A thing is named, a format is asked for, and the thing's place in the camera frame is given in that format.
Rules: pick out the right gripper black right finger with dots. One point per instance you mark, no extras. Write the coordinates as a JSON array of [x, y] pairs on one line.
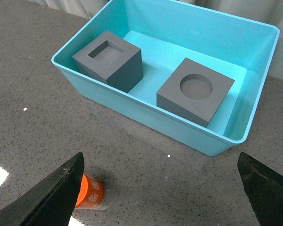
[[264, 189]]

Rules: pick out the gray block round recess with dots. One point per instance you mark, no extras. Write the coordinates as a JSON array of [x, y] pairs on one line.
[[194, 92]]

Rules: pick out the orange cylinder part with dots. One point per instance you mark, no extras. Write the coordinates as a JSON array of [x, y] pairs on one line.
[[91, 193]]

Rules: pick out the light blue plastic box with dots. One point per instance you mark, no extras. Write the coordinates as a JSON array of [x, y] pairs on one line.
[[167, 31]]

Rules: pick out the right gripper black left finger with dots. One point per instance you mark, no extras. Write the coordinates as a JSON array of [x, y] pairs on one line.
[[50, 202]]

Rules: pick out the gray cube square recess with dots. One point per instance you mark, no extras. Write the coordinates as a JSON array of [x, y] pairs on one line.
[[112, 61]]

